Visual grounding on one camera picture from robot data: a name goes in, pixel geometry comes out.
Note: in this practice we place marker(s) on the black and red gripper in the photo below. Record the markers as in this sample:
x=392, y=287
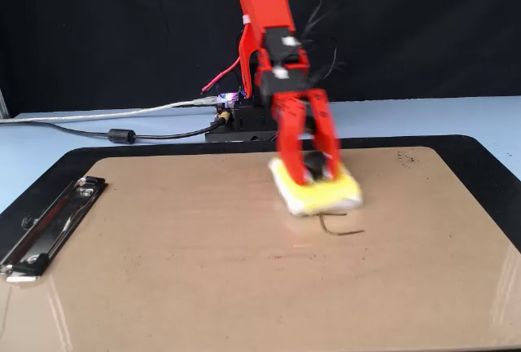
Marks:
x=285, y=83

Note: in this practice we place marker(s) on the yellow sponge with black knob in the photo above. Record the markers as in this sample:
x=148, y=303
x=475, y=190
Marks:
x=325, y=200

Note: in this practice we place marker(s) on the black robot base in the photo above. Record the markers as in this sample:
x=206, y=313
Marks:
x=244, y=124

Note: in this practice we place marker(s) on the controller circuit board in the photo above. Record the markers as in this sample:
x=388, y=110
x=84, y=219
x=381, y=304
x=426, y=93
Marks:
x=228, y=98

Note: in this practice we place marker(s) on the brown clipboard board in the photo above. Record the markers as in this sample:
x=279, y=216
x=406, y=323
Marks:
x=203, y=287

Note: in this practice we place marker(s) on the black backdrop cloth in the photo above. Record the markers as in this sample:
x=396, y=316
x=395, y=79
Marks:
x=102, y=22

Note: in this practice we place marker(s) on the metal clipboard clip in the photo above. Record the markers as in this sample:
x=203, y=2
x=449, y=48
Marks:
x=53, y=225

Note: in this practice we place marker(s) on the metal frame post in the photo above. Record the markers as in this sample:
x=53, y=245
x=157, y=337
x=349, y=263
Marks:
x=3, y=103

